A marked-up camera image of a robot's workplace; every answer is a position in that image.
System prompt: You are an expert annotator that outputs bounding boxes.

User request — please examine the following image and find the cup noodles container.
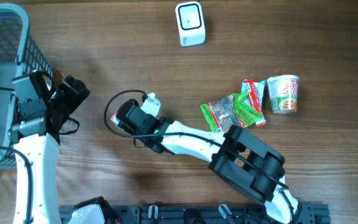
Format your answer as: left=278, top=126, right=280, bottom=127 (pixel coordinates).
left=267, top=75, right=299, bottom=114

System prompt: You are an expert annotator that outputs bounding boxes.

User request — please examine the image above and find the black right camera cable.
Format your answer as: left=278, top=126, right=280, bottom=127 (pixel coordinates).
left=103, top=90, right=296, bottom=224

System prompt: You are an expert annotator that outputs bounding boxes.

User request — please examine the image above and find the light blue candy packet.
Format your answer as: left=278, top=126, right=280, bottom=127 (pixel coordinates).
left=241, top=80, right=266, bottom=106

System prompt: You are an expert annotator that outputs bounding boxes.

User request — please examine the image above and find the black left camera cable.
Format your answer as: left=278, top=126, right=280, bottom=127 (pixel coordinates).
left=0, top=70, right=80, bottom=224

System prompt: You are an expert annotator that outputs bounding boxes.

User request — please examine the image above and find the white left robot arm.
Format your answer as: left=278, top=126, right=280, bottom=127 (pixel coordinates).
left=10, top=71, right=90, bottom=223

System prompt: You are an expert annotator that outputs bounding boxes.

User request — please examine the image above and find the black camera cable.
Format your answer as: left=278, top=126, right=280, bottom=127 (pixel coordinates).
left=103, top=90, right=296, bottom=224
left=0, top=70, right=80, bottom=224

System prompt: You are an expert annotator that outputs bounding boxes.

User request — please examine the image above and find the red stick packet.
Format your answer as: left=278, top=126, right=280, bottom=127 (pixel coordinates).
left=245, top=80, right=267, bottom=127

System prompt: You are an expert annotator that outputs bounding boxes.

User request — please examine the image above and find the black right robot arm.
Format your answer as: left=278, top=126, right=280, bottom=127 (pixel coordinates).
left=111, top=99, right=298, bottom=223

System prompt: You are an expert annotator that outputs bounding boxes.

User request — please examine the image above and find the white barcode scanner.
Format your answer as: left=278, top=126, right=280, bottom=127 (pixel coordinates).
left=175, top=1, right=206, bottom=47

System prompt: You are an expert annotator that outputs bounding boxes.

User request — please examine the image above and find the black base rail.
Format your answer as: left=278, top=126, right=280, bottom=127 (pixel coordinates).
left=59, top=203, right=331, bottom=224

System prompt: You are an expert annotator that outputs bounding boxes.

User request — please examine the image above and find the green snack bag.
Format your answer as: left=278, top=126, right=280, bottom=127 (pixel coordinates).
left=200, top=93, right=262, bottom=133

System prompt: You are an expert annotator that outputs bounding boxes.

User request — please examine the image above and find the dark grey plastic basket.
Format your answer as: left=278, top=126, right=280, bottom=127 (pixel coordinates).
left=0, top=3, right=54, bottom=169

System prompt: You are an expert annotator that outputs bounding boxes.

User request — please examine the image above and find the small red white box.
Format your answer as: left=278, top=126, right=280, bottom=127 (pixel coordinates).
left=111, top=114, right=120, bottom=126

